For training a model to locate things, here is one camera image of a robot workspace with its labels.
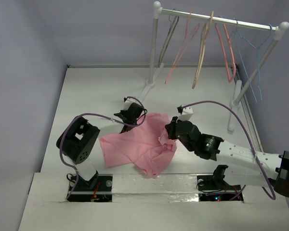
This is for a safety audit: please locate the pink t shirt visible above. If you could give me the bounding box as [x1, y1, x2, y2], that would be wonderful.
[99, 113, 177, 177]

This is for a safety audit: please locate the blue wire hanger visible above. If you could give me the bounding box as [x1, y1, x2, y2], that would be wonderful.
[233, 24, 275, 104]

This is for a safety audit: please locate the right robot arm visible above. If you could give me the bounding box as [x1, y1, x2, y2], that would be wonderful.
[165, 117, 289, 198]

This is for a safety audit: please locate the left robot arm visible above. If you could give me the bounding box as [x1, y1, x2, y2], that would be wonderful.
[56, 102, 147, 190]

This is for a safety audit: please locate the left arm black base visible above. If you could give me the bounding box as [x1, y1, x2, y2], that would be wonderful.
[66, 173, 113, 203]

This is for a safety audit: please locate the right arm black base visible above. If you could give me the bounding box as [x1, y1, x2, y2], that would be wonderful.
[196, 165, 244, 202]

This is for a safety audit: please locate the thick pink hanger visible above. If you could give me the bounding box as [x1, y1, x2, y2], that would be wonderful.
[214, 23, 236, 83]

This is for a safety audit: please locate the thin pink hanger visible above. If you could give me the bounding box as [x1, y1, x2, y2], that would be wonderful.
[164, 12, 200, 84]

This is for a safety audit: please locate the beige wooden hanger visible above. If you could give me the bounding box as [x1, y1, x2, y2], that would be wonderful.
[192, 11, 214, 89]

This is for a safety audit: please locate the brown grey hanger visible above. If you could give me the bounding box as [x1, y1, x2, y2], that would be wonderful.
[158, 15, 180, 67]

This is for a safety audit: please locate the white clothes rack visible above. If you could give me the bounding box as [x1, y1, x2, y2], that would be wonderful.
[134, 0, 289, 133]

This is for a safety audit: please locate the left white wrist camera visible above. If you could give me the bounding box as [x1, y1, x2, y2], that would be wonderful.
[123, 96, 135, 110]

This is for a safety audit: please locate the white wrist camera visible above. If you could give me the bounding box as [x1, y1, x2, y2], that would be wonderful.
[177, 105, 193, 121]
[123, 96, 135, 110]

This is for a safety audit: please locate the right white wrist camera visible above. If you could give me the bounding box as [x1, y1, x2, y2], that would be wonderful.
[177, 105, 193, 121]

